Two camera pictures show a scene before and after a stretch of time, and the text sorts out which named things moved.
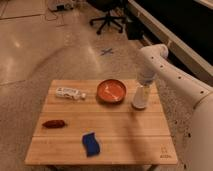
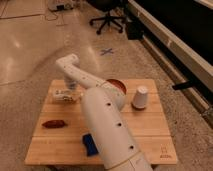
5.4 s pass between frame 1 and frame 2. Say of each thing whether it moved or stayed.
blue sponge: stayed
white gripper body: moved
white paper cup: stayed
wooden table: stayed
